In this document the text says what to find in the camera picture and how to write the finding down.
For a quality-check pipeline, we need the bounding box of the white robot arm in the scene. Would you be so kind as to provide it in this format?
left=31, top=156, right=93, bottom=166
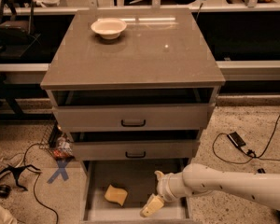
left=140, top=163, right=280, bottom=217

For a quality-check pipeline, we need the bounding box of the wire basket with items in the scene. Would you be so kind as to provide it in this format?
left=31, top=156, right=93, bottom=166
left=39, top=121, right=74, bottom=160

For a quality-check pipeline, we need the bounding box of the bottom grey drawer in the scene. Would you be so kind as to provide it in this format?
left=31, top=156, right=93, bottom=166
left=79, top=159, right=192, bottom=224

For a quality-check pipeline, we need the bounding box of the white paper bowl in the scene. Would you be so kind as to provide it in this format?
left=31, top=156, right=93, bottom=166
left=91, top=18, right=127, bottom=40

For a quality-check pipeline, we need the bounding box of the black pole on floor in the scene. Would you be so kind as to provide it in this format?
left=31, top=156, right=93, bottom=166
left=258, top=168, right=266, bottom=174

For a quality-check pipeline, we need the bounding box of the black chair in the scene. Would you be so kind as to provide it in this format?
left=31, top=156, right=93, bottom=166
left=0, top=0, right=39, bottom=60

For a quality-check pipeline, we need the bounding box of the black floor cable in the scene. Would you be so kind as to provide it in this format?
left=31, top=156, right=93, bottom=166
left=22, top=143, right=60, bottom=224
left=212, top=99, right=280, bottom=165

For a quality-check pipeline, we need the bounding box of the black chair base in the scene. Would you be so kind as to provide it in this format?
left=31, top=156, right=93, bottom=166
left=0, top=164, right=41, bottom=198

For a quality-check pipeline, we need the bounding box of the black power adapter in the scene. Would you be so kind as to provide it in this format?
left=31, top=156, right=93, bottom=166
left=227, top=132, right=245, bottom=148

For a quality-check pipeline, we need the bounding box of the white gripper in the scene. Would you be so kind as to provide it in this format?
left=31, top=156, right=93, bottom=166
left=140, top=171, right=190, bottom=217

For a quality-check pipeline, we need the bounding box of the blue tape cross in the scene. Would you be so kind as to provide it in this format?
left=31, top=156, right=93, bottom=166
left=48, top=158, right=72, bottom=184

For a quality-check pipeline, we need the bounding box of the top grey drawer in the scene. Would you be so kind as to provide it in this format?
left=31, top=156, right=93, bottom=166
left=51, top=87, right=217, bottom=133

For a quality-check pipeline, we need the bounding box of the grey drawer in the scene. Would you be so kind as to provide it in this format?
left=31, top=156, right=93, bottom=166
left=79, top=159, right=192, bottom=224
left=72, top=130, right=200, bottom=161
left=51, top=87, right=217, bottom=133

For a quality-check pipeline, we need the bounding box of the middle grey drawer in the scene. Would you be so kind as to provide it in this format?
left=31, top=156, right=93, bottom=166
left=72, top=130, right=200, bottom=161

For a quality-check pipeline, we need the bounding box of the grey drawer cabinet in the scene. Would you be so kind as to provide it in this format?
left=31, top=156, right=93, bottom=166
left=41, top=8, right=224, bottom=212

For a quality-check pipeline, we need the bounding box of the yellow sponge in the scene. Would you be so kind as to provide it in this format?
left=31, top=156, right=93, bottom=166
left=105, top=185, right=128, bottom=206

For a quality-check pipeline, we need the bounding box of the black floor cable left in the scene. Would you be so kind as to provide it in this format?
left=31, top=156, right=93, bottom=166
left=22, top=143, right=60, bottom=224

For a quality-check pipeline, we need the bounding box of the black floor cable right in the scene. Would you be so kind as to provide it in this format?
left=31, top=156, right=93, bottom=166
left=212, top=99, right=280, bottom=165

